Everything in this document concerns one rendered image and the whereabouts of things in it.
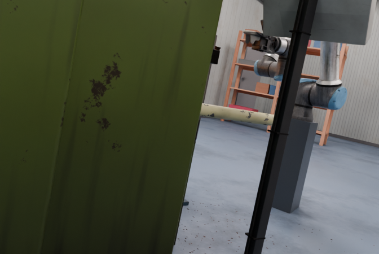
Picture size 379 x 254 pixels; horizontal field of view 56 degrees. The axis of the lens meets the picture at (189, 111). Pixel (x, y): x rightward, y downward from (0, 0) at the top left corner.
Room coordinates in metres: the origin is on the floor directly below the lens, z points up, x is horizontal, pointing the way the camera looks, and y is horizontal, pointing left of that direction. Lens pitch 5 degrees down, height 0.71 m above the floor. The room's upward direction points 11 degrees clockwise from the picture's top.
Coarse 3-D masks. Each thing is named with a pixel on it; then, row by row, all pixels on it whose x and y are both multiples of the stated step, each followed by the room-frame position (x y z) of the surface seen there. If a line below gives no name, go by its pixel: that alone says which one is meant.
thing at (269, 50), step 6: (270, 36) 1.80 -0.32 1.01; (258, 42) 1.80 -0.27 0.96; (264, 42) 1.80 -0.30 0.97; (270, 42) 1.83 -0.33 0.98; (276, 42) 1.83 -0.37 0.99; (252, 48) 1.82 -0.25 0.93; (258, 48) 1.79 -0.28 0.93; (264, 48) 1.80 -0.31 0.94; (270, 48) 1.83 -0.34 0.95; (276, 48) 1.84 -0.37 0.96
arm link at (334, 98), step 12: (324, 48) 2.14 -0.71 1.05; (336, 48) 2.12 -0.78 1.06; (324, 60) 2.15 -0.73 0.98; (336, 60) 2.14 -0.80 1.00; (324, 72) 2.17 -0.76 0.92; (336, 72) 2.15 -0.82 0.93; (324, 84) 2.16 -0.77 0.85; (336, 84) 2.15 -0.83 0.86; (312, 96) 2.24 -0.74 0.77; (324, 96) 2.17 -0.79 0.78; (336, 96) 2.13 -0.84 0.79; (336, 108) 2.17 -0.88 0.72
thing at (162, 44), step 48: (96, 0) 0.92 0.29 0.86; (144, 0) 0.99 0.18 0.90; (192, 0) 1.07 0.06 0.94; (96, 48) 0.93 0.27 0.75; (144, 48) 1.00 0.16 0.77; (192, 48) 1.09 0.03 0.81; (96, 96) 0.94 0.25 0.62; (144, 96) 1.02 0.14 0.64; (192, 96) 1.10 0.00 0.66; (96, 144) 0.95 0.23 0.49; (144, 144) 1.03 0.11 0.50; (192, 144) 1.12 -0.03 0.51; (96, 192) 0.97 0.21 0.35; (144, 192) 1.05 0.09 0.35; (48, 240) 0.91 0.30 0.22; (96, 240) 0.98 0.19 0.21; (144, 240) 1.07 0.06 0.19
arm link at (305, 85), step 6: (306, 78) 2.31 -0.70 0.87; (300, 84) 2.32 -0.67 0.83; (306, 84) 2.30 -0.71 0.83; (312, 84) 2.28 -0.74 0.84; (300, 90) 2.31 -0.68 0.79; (306, 90) 2.28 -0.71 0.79; (300, 96) 2.31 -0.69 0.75; (306, 96) 2.27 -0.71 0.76; (300, 102) 2.30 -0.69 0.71; (306, 102) 2.30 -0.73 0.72
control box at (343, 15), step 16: (272, 0) 1.22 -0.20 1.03; (288, 0) 1.19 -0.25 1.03; (320, 0) 1.13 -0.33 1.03; (336, 0) 1.11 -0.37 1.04; (352, 0) 1.08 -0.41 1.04; (368, 0) 1.06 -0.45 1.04; (272, 16) 1.24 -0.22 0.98; (288, 16) 1.21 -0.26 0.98; (320, 16) 1.15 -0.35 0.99; (336, 16) 1.13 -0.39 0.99; (352, 16) 1.10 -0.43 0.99; (368, 16) 1.07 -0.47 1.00; (272, 32) 1.27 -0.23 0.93; (288, 32) 1.23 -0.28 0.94; (320, 32) 1.17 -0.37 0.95; (336, 32) 1.14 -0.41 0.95; (352, 32) 1.12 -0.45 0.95; (368, 32) 1.11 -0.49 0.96
